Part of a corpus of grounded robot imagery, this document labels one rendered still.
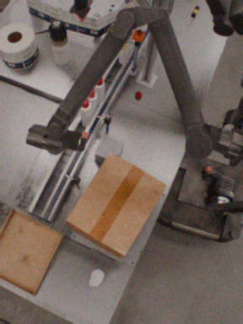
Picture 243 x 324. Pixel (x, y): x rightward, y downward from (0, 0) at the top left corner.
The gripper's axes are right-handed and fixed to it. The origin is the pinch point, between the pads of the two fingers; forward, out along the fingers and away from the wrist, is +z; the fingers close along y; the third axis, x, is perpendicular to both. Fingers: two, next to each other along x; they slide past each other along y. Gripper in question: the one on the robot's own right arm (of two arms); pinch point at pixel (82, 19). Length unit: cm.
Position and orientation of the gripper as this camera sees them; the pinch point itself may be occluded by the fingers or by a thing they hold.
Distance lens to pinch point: 151.1
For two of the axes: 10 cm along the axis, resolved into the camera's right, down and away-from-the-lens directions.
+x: 9.1, 3.9, -0.9
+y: -4.0, 8.6, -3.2
